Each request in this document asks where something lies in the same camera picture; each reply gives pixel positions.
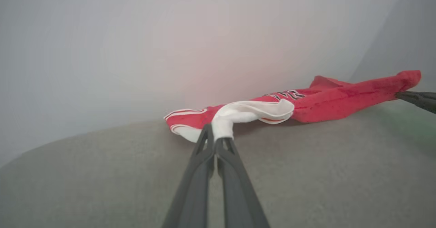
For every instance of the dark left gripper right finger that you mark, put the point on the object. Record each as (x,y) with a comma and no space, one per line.
(235,187)

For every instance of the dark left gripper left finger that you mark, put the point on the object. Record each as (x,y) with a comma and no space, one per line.
(197,180)

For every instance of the red Bulls basketball jersey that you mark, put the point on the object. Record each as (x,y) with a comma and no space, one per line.
(333,102)

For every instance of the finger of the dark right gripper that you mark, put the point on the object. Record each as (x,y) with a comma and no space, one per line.
(422,100)

